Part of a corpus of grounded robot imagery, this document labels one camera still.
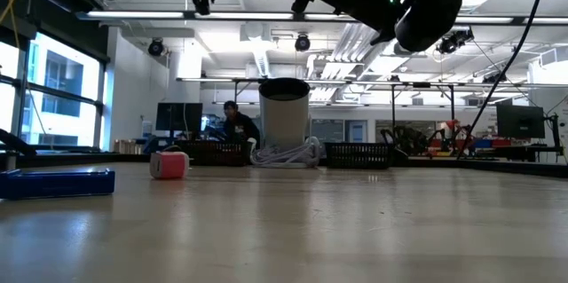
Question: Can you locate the coral white charger cube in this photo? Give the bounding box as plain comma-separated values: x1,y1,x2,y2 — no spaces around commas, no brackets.
149,151,191,181

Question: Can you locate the blue rectangular device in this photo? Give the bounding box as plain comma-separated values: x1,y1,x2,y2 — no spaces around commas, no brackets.
0,168,116,200

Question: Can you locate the long ceiling light bar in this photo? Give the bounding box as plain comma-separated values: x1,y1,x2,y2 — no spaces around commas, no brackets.
75,9,568,26

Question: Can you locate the white cylindrical cup black rim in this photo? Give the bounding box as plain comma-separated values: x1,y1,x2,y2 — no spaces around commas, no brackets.
258,77,311,152

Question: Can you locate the black computer monitor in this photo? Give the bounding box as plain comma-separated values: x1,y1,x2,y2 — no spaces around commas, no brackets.
496,104,547,140
155,102,204,140

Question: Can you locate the person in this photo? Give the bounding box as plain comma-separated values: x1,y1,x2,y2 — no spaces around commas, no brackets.
221,99,262,145

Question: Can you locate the black mesh basket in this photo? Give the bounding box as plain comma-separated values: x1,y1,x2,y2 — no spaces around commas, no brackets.
177,139,253,168
321,141,396,169

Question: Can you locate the red background robot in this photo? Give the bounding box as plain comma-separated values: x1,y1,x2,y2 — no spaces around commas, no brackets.
437,118,476,155

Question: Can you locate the large window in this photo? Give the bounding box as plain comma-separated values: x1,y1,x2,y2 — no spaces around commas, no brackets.
0,29,107,151

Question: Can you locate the black ceiling camera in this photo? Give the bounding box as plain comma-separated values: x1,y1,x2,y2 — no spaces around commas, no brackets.
438,28,475,56
294,33,312,52
147,37,165,57

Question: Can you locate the background metal frame rig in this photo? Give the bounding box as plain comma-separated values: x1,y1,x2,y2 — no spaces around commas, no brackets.
176,76,568,151

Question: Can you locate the white coiled cable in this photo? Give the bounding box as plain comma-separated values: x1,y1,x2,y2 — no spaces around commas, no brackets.
249,135,321,169

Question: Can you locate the yellow cable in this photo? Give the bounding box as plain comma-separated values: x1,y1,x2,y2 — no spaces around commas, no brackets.
0,0,33,49

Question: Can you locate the thin black cable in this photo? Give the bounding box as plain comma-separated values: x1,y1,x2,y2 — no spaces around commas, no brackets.
458,0,549,159

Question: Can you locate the black aluminium table frame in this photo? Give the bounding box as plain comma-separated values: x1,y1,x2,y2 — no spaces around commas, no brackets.
0,128,568,180

